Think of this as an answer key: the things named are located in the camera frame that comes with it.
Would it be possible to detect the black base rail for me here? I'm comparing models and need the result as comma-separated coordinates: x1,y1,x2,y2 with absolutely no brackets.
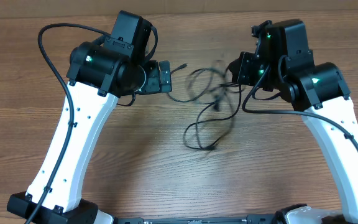
112,214,286,224

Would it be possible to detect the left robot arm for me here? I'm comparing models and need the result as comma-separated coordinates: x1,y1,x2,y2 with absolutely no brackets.
7,11,172,223

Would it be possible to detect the thin black usb cable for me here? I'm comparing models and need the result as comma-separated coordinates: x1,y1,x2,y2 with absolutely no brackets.
166,58,229,105

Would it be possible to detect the thick black usb-c cable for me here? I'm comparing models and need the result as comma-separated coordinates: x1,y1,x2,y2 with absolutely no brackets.
182,67,245,152

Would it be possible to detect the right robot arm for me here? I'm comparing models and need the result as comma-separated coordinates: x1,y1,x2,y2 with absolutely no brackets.
229,19,358,223

